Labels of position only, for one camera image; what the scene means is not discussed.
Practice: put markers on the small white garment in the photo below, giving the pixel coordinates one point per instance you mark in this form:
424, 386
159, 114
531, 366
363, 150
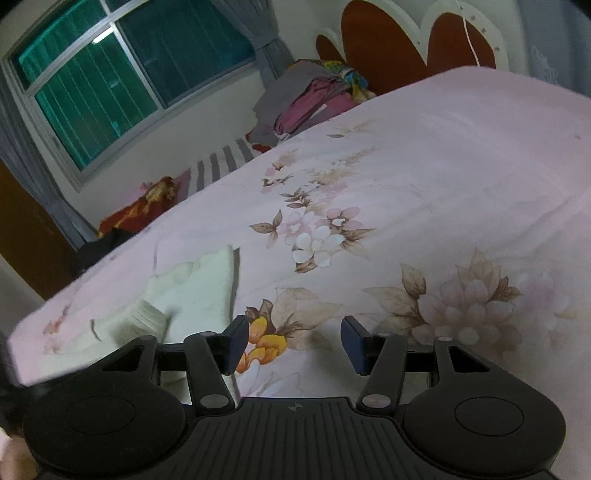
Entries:
203, 290

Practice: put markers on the colourful floral cloth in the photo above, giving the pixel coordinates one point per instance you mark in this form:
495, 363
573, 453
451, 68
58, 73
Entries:
355, 78

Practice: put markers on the green glass window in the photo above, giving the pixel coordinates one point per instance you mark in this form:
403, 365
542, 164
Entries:
115, 78

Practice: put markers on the pink floral bed sheet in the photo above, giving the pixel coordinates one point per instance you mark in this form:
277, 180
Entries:
415, 161

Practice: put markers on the red cloth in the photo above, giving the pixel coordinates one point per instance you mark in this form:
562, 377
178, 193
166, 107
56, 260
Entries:
258, 141

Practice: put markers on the red and white headboard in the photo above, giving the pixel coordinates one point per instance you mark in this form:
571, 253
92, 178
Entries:
388, 41

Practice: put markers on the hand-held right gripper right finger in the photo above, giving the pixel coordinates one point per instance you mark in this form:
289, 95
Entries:
352, 344

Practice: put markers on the grey folded cloth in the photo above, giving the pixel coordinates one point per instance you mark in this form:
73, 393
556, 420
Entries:
286, 85

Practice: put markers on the pale blue patterned cloth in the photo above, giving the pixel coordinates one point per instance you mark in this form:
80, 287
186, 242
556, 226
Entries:
558, 46

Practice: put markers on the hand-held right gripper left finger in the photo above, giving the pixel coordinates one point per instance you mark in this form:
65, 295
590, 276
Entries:
238, 341

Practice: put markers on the grey curtain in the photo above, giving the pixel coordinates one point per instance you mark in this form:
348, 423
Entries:
32, 161
270, 41

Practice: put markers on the brown wooden door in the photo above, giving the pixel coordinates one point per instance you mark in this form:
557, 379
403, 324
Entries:
27, 235

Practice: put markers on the magenta folded cloth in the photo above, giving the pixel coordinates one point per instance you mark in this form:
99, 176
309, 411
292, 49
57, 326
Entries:
309, 104

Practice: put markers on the red floral blanket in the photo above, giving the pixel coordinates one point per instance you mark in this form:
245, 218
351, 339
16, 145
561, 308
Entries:
138, 207

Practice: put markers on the black cloth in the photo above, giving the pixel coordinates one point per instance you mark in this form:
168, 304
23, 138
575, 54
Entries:
104, 251

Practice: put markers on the grey striped pillow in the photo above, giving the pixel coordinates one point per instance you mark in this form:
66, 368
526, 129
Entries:
217, 164

